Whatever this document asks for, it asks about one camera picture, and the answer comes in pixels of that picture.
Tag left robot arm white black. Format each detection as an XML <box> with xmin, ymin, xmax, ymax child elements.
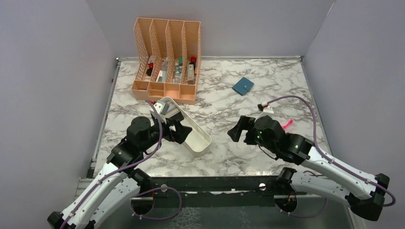
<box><xmin>47</xmin><ymin>112</ymin><xmax>197</xmax><ymax>229</ymax></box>

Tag peach plastic file organizer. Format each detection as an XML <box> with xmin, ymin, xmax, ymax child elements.
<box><xmin>131</xmin><ymin>18</ymin><xmax>202</xmax><ymax>104</ymax></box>

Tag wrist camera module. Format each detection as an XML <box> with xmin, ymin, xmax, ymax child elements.
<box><xmin>153</xmin><ymin>100</ymin><xmax>169</xmax><ymax>123</ymax></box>
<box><xmin>257</xmin><ymin>102</ymin><xmax>274</xmax><ymax>114</ymax></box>

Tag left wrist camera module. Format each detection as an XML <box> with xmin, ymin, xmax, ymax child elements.
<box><xmin>153</xmin><ymin>100</ymin><xmax>169</xmax><ymax>123</ymax></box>

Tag white oblong plastic tray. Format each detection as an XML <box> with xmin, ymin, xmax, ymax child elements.
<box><xmin>150</xmin><ymin>97</ymin><xmax>212</xmax><ymax>156</ymax></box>

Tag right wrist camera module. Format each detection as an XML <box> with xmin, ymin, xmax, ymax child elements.
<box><xmin>257</xmin><ymin>102</ymin><xmax>274</xmax><ymax>114</ymax></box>

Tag teal card holder wallet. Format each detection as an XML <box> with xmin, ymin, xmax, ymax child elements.
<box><xmin>232</xmin><ymin>77</ymin><xmax>254</xmax><ymax>95</ymax></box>

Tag grey box in organizer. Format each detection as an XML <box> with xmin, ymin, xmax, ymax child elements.
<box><xmin>155</xmin><ymin>59</ymin><xmax>168</xmax><ymax>83</ymax></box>

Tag black mounting rail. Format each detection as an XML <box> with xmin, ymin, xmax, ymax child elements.
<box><xmin>131</xmin><ymin>176</ymin><xmax>294</xmax><ymax>210</ymax></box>

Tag red capped stick in organizer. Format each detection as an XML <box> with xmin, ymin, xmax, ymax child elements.
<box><xmin>187</xmin><ymin>56</ymin><xmax>197</xmax><ymax>84</ymax></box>

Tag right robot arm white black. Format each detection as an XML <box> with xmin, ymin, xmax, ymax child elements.
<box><xmin>227</xmin><ymin>115</ymin><xmax>390</xmax><ymax>221</ymax></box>

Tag pink small object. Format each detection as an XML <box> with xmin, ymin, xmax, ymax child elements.
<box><xmin>282</xmin><ymin>119</ymin><xmax>294</xmax><ymax>129</ymax></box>

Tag teal capped tubes in organizer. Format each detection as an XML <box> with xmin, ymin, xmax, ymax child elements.
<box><xmin>173</xmin><ymin>57</ymin><xmax>183</xmax><ymax>83</ymax></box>

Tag red black item in organizer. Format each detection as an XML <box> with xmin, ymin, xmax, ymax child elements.
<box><xmin>146</xmin><ymin>62</ymin><xmax>154</xmax><ymax>76</ymax></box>

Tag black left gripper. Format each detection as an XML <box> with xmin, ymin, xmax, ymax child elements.
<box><xmin>140</xmin><ymin>114</ymin><xmax>192</xmax><ymax>152</ymax></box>

